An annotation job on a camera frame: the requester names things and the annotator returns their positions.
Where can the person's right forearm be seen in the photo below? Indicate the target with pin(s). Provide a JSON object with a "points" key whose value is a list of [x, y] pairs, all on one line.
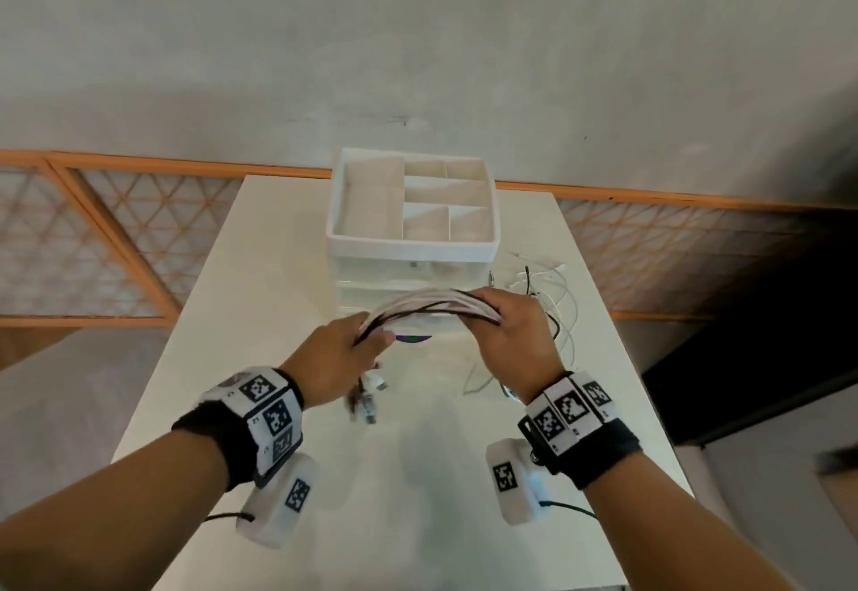
{"points": [[670, 537]]}

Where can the person's right hand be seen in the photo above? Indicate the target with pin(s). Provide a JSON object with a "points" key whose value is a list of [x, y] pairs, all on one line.
{"points": [[523, 349]]}

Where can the white table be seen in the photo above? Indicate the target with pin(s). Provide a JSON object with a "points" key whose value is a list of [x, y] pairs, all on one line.
{"points": [[268, 275]]}

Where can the black marker wristband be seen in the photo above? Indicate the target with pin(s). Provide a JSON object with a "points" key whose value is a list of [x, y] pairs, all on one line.
{"points": [[208, 436], [603, 456]]}

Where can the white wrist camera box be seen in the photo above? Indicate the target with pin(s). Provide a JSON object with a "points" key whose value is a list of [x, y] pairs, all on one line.
{"points": [[519, 503], [268, 523]]}

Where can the dark blue round object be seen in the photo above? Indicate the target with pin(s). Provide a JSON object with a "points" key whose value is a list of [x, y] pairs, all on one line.
{"points": [[413, 338]]}

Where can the person's left forearm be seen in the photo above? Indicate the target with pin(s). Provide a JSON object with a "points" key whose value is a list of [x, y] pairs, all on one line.
{"points": [[100, 523]]}

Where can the person's left hand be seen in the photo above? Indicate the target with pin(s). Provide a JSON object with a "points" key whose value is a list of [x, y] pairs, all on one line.
{"points": [[328, 363]]}

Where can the white drawer organizer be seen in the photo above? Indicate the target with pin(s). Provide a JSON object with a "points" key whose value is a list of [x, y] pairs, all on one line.
{"points": [[372, 195]]}

